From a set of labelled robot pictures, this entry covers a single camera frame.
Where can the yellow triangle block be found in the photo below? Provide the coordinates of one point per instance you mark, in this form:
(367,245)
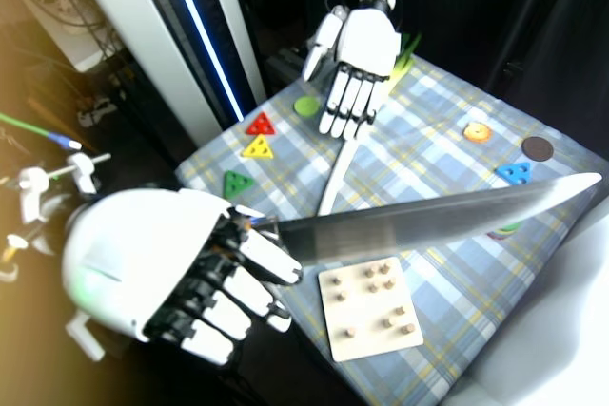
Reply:
(258,149)

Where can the large white rounded shell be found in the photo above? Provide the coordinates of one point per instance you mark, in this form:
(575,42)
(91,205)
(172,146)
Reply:
(547,330)

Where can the wooden peg board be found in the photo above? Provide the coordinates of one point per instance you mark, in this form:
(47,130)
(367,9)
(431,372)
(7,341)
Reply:
(366,330)

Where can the blue triangle block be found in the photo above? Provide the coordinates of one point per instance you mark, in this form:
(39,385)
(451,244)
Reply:
(515,175)

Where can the green round disc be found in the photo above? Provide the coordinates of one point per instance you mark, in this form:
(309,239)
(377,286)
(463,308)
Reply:
(306,105)

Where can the white stick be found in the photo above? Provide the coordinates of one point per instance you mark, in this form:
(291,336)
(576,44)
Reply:
(339,173)

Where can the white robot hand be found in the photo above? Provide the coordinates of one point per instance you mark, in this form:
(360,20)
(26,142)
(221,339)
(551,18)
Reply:
(366,44)
(143,254)

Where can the brown round disc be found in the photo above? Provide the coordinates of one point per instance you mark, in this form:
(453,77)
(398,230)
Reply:
(537,148)

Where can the red triangle block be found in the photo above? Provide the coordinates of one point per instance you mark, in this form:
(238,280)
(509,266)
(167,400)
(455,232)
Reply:
(261,126)

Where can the green triangle block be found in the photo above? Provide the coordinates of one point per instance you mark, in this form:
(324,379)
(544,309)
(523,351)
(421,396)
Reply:
(237,186)

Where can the blue plaid tablecloth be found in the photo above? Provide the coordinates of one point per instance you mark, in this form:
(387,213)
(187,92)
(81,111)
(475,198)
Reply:
(428,163)

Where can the white column with blue light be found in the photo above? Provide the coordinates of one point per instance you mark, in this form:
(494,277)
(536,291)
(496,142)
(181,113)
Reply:
(143,21)

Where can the black curtain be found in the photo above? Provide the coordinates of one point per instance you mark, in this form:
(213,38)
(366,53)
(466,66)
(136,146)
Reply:
(499,6)

